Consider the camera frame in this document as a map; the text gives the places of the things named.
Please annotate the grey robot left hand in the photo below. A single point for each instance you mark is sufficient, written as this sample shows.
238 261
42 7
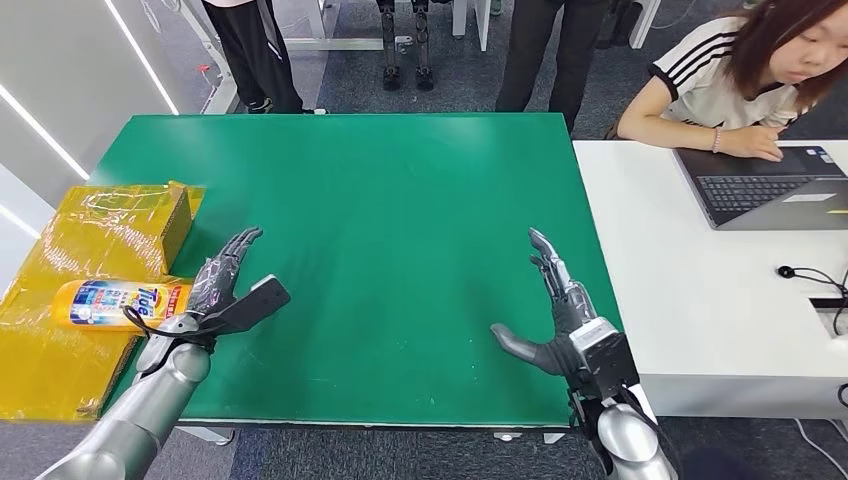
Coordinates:
215 281

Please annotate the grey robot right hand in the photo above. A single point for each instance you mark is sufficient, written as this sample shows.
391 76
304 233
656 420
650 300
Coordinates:
563 318

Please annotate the orange detergent bottle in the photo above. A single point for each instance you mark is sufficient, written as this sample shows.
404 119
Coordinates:
106 305

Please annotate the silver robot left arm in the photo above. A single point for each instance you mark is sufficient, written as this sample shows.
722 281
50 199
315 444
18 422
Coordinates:
152 397

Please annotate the yellow taped cardboard box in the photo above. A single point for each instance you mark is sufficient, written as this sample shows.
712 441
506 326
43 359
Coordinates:
60 371

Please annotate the dark grey laptop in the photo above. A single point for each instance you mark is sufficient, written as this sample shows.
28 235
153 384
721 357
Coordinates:
755 192

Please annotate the standing person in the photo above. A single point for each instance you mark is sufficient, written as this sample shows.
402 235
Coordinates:
258 53
550 53

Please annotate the person's hand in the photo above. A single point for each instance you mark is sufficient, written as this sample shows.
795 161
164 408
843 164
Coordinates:
755 142

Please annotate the black flat device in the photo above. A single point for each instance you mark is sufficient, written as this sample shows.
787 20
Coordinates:
831 303

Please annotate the seated person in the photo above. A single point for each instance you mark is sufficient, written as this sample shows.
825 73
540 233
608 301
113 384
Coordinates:
709 73

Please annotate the black robot leg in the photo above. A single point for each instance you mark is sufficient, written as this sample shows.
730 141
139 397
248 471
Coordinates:
389 46
422 46

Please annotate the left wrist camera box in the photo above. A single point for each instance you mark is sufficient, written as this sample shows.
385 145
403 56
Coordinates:
255 305

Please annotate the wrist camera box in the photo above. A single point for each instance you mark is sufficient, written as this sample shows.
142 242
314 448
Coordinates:
255 305
603 354

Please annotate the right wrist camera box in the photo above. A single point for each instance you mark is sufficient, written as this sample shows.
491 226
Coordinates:
603 354

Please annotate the white desk frame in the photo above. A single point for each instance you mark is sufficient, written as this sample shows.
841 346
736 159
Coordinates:
215 66

